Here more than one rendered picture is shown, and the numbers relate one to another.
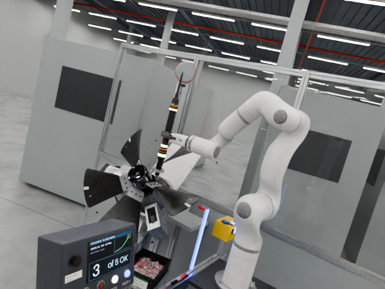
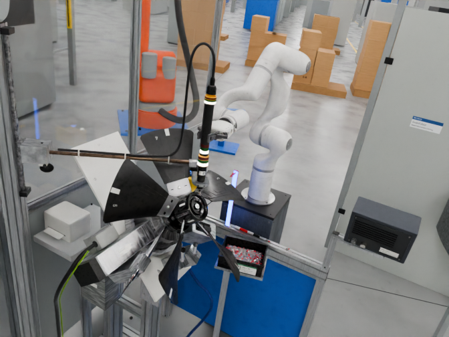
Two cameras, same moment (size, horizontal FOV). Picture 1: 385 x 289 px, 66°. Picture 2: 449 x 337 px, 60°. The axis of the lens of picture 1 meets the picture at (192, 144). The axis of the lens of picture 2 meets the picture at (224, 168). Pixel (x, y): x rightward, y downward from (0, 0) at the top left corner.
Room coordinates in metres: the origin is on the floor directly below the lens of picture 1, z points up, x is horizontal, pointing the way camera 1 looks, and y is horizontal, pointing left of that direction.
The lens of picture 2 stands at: (1.66, 1.53, 2.03)
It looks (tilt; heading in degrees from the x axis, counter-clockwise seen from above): 26 degrees down; 263
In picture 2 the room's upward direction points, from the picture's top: 8 degrees clockwise
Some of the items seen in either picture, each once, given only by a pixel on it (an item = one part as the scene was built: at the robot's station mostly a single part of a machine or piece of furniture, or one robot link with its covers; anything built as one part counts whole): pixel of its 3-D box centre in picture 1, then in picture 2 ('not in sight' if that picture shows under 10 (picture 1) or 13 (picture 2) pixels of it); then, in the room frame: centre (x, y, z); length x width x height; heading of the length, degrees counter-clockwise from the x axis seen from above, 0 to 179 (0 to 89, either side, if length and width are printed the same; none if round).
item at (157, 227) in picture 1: (156, 221); (194, 231); (1.59, 0.09, 0.98); 0.20 x 0.16 x 0.20; 148
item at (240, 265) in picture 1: (240, 265); (260, 182); (1.24, -0.34, 1.04); 0.19 x 0.19 x 0.18
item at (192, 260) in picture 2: (138, 228); (188, 255); (1.61, 0.17, 0.91); 0.12 x 0.08 x 0.12; 148
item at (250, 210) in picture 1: (250, 221); (272, 149); (1.21, -0.32, 1.25); 0.19 x 0.12 x 0.24; 140
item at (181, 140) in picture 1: (183, 140); (219, 129); (1.54, 0.05, 1.47); 0.11 x 0.10 x 0.07; 59
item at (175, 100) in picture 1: (167, 135); (206, 136); (1.59, 0.15, 1.47); 0.04 x 0.04 x 0.46
